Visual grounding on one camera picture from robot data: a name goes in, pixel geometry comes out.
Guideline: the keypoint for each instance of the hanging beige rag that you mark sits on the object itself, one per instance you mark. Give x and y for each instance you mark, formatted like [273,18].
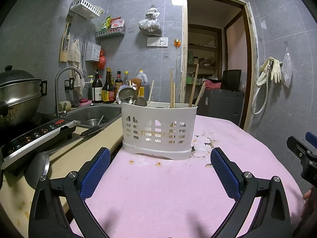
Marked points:
[75,57]

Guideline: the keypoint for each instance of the beige sponge roll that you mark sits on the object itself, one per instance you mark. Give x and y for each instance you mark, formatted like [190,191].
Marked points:
[65,105]

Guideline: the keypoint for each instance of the soy sauce bottle yellow label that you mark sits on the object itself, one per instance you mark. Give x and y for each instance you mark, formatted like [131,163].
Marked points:
[108,89]

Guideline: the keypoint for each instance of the dark bottle white label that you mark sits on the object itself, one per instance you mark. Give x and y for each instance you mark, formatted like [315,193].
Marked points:
[97,89]

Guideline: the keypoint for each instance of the wooden door frame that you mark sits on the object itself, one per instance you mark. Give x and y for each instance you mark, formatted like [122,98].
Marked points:
[183,54]

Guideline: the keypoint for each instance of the red white snack packet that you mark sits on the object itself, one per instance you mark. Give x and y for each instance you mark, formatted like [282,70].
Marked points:
[117,22]

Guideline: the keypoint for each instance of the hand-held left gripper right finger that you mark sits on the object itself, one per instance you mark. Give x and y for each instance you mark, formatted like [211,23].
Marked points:
[225,173]

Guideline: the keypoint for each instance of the metal spoon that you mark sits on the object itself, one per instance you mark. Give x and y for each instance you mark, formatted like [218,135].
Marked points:
[140,101]
[127,94]

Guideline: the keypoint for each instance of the steel bowl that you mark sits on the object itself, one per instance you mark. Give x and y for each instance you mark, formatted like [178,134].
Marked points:
[91,122]

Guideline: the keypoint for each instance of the person's right hand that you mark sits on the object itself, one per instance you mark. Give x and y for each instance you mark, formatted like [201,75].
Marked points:
[307,194]

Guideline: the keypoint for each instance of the orange seasoning packet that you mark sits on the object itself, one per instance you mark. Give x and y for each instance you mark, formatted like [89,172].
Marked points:
[135,82]

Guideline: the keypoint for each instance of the hanging bamboo brush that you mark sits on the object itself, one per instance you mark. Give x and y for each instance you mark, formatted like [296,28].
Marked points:
[65,42]

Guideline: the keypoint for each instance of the hanging clear plastic bag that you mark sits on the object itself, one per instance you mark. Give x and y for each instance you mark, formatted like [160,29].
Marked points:
[151,24]

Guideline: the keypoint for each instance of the clear bottle yellow cap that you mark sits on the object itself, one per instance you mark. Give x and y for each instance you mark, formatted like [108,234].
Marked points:
[126,79]

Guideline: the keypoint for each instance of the metal pot with lid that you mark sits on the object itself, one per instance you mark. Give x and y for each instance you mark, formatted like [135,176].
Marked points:
[17,96]

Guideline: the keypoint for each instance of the curved metal faucet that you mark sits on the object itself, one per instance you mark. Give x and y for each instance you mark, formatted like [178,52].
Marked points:
[57,91]

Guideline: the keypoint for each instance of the pink tablecloth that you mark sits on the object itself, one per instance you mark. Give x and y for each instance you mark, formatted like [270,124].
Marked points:
[158,198]

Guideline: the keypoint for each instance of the red plastic bag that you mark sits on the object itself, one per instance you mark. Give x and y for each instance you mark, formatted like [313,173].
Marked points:
[101,59]

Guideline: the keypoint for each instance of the stainless steel sink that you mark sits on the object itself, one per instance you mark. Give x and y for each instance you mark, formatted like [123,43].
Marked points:
[104,111]

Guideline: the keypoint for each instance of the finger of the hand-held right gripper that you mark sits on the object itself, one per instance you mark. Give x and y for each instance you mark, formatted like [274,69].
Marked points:
[311,136]
[298,146]

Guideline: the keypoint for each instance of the red cloth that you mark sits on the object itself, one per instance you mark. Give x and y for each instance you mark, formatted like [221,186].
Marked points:
[213,84]

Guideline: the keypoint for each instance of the white wall basket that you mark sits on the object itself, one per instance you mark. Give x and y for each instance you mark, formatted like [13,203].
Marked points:
[85,8]

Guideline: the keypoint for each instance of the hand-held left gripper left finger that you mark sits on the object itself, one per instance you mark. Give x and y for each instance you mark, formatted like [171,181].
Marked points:
[95,173]

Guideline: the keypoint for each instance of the grey wall shelf basket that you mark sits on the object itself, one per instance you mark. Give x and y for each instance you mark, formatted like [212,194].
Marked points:
[110,33]

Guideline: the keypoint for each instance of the black wall outlet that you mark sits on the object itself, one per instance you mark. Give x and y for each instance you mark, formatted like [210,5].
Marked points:
[70,83]
[44,88]

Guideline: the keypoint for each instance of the steel spoon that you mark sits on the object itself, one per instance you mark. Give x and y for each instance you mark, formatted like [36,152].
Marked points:
[100,120]

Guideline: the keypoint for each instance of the green yellow snack packet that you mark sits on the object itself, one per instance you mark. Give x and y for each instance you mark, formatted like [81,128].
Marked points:
[107,22]

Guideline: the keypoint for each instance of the white wall socket panel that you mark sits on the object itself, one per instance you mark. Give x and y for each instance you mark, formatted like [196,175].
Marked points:
[157,42]

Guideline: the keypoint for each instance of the green box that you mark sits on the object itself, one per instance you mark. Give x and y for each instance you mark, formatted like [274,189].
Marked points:
[190,80]

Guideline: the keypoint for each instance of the induction cooker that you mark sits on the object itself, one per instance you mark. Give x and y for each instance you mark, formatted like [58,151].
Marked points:
[37,135]

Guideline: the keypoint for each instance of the white plastic utensil holder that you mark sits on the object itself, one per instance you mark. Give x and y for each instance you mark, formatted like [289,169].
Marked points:
[158,115]

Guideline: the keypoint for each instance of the dark scouring pad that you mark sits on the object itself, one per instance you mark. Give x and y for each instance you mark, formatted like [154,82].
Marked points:
[75,103]

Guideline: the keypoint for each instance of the white wall-mounted box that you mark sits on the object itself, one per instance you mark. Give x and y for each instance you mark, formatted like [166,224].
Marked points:
[92,52]

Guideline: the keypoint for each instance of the dark sauce bottle red cap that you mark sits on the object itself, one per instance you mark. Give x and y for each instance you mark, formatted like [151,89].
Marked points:
[118,81]

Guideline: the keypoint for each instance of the cream rubber glove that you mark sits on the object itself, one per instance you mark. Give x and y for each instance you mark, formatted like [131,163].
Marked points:
[263,75]
[276,73]

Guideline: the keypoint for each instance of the black monitor screen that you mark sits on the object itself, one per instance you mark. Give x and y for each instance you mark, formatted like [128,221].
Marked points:
[231,79]

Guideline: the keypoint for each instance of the grey washing machine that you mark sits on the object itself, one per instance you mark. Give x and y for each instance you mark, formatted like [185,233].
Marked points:
[220,106]

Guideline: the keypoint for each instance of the plastic bottle yellow cap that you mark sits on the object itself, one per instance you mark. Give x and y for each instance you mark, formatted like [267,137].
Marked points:
[89,86]

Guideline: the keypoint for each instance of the wooden storage shelf unit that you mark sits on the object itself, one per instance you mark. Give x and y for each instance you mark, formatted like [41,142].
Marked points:
[200,62]

